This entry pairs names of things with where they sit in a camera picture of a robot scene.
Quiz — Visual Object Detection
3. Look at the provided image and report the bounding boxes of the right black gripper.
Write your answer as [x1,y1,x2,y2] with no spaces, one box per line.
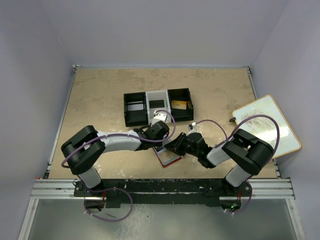
[164,132,200,158]

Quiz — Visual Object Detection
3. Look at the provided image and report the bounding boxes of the red leather card holder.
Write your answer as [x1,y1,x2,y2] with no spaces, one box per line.
[152,140,182,168]

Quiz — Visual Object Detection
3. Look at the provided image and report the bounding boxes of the black white three-compartment tray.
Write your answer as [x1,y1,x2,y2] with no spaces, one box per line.
[123,88,194,127]

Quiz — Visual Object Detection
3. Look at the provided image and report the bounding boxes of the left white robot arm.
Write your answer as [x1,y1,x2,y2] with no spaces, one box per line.
[61,120,170,196]

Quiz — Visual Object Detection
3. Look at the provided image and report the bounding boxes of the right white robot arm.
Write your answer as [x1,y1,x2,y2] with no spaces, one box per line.
[164,129,274,196]

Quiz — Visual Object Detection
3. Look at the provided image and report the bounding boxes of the black card in tray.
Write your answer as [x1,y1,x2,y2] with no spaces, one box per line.
[149,99,165,109]

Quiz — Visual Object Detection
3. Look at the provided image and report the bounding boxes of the white card in tray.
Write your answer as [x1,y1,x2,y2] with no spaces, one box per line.
[127,103,145,111]

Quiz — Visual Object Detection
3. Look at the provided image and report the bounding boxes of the gold card in tray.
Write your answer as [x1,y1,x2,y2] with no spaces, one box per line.
[171,100,188,110]

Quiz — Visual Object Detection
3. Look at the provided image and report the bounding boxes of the wooden framed whiteboard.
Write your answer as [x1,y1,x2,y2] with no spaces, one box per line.
[232,95,301,158]

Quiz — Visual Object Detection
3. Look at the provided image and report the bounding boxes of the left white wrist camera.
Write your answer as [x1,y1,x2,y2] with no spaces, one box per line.
[151,111,168,125]

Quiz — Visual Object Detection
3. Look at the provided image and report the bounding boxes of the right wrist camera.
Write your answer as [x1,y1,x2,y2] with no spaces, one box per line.
[186,122,198,136]

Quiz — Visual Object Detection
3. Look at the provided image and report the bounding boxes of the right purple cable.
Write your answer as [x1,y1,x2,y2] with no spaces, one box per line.
[192,114,280,216]

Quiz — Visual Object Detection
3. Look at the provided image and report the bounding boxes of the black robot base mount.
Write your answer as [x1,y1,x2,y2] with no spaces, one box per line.
[73,178,252,209]

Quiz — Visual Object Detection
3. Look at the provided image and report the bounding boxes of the aluminium frame rail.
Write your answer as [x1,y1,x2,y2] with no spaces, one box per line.
[19,176,306,240]

